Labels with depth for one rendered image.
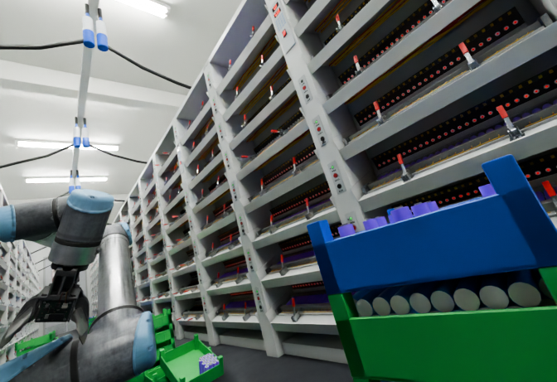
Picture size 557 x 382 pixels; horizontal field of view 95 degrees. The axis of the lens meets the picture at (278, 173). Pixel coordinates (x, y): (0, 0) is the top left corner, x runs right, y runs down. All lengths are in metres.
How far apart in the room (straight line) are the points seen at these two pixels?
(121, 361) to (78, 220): 0.39
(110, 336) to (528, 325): 0.87
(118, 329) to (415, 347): 0.79
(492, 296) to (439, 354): 0.07
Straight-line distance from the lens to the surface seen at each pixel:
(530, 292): 0.28
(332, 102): 1.03
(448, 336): 0.29
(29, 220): 0.88
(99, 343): 0.93
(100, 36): 2.23
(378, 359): 0.32
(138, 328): 0.92
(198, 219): 2.11
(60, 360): 0.94
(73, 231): 0.75
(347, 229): 0.32
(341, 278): 0.30
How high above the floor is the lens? 0.46
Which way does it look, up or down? 17 degrees up
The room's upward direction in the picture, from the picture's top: 16 degrees counter-clockwise
